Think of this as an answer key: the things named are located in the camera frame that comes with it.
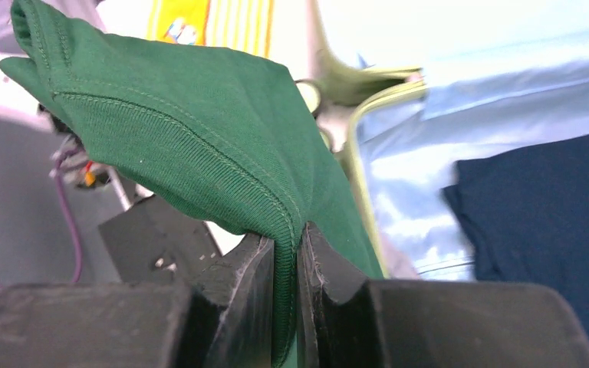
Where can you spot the green suitcase with blue lining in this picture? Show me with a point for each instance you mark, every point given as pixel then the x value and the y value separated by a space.
pixel 433 82

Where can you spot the navy blue shirt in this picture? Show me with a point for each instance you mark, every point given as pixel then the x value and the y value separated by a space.
pixel 526 213

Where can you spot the yellow striped folded towel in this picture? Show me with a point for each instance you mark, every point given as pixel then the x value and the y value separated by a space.
pixel 243 25

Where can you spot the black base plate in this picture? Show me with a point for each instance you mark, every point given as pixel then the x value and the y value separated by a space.
pixel 152 242

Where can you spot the green shirt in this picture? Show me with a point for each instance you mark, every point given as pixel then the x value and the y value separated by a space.
pixel 221 135

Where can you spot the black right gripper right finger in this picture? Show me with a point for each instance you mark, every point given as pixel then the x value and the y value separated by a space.
pixel 346 319

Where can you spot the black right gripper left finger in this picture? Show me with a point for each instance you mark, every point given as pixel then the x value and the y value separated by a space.
pixel 222 319

